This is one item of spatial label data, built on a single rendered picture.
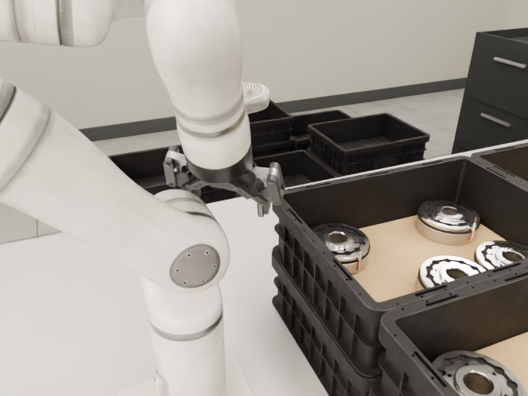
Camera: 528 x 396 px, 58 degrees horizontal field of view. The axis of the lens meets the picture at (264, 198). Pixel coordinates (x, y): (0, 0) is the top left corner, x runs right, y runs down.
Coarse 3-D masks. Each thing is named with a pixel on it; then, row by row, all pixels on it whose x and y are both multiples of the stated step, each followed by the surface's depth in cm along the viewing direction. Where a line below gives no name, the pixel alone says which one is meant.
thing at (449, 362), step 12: (444, 360) 55; (456, 360) 55; (468, 360) 55; (480, 360) 55; (492, 360) 55; (444, 372) 54; (492, 372) 53; (504, 372) 53; (504, 384) 52; (516, 384) 52
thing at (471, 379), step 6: (468, 378) 53; (474, 378) 53; (480, 378) 53; (468, 384) 54; (474, 384) 54; (480, 384) 53; (486, 384) 53; (474, 390) 54; (480, 390) 54; (486, 390) 53
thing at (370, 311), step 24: (408, 168) 84; (480, 168) 84; (288, 192) 76; (288, 216) 70; (312, 240) 64; (336, 264) 60; (336, 288) 59; (360, 288) 56; (432, 288) 56; (456, 288) 56; (360, 312) 55; (384, 312) 52
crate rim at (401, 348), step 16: (464, 288) 56; (480, 288) 56; (496, 288) 56; (416, 304) 53; (432, 304) 55; (448, 304) 54; (384, 320) 51; (400, 320) 52; (384, 336) 50; (400, 336) 49; (400, 352) 48; (416, 352) 47; (416, 368) 46; (432, 368) 45; (416, 384) 46; (432, 384) 44; (448, 384) 44
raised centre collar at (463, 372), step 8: (464, 368) 53; (472, 368) 53; (480, 368) 53; (456, 376) 52; (464, 376) 53; (480, 376) 53; (488, 376) 52; (456, 384) 51; (464, 384) 51; (496, 384) 51; (464, 392) 50; (472, 392) 50; (496, 392) 50
